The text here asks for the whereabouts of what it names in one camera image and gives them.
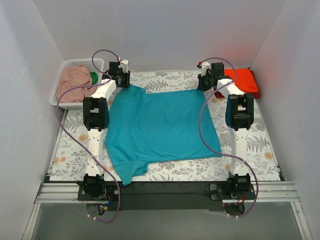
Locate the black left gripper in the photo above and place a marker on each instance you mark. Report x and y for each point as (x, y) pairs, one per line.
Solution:
(124, 80)

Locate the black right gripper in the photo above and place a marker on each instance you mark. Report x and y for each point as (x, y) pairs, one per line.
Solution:
(204, 83)

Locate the teal t-shirt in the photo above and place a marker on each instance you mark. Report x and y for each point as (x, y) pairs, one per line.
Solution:
(147, 128)

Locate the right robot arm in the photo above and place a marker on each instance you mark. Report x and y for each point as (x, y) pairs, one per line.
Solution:
(239, 116)

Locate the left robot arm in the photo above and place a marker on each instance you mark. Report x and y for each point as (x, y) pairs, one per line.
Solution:
(96, 120)

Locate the green garment in basket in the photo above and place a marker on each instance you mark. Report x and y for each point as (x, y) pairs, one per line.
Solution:
(95, 78)

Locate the white plastic laundry basket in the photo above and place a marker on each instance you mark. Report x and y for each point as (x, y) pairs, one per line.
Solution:
(93, 65)

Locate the pink crumpled garment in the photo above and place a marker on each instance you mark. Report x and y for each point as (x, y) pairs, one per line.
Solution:
(75, 76)

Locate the folded dark red t-shirt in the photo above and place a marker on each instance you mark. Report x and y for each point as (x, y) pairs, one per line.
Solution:
(255, 92)

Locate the floral patterned table mat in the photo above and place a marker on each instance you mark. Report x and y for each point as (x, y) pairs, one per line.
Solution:
(70, 159)

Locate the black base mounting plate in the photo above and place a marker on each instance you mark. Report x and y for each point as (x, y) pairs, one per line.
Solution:
(213, 201)

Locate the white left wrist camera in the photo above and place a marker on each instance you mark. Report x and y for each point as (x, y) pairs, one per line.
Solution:
(124, 66)

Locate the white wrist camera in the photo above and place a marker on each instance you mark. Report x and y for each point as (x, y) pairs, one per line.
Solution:
(204, 67)
(124, 66)

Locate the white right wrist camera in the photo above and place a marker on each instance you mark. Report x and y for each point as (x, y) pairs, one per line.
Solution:
(204, 67)

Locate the aluminium frame rail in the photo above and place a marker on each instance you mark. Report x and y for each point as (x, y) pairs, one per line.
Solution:
(267, 191)

